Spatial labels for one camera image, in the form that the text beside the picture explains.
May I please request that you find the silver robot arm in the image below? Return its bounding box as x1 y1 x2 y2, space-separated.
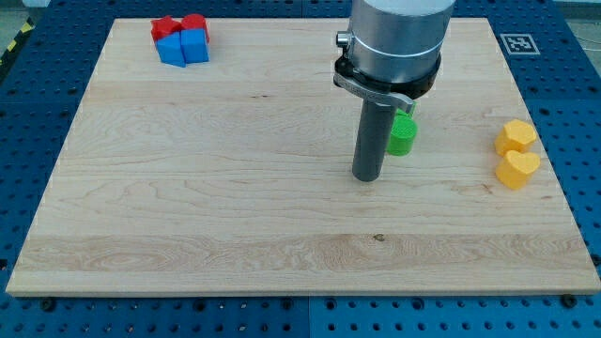
333 0 455 113

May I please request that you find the light wooden board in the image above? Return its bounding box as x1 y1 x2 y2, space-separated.
7 18 600 297

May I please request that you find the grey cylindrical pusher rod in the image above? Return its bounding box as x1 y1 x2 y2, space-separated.
352 100 396 182

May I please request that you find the green cylinder block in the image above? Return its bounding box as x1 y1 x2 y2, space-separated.
387 115 418 156

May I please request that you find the green block behind rod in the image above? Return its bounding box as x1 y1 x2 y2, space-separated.
396 101 418 117

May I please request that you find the blue cube block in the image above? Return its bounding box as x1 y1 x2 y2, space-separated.
180 28 209 64

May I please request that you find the blue pentagon block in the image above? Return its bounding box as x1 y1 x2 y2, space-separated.
155 32 186 68

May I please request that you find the red cylinder block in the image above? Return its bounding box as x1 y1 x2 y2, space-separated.
181 13 210 41

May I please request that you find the red star block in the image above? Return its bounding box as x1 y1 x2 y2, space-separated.
150 15 182 42

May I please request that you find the yellow heart block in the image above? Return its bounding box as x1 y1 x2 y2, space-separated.
495 150 541 190

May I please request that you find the yellow hexagon block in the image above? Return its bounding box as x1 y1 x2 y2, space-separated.
494 119 537 156

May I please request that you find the white fiducial marker tag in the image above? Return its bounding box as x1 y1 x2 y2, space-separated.
501 33 540 55

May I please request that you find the yellow black hazard tape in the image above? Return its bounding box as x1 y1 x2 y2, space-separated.
1 17 36 67

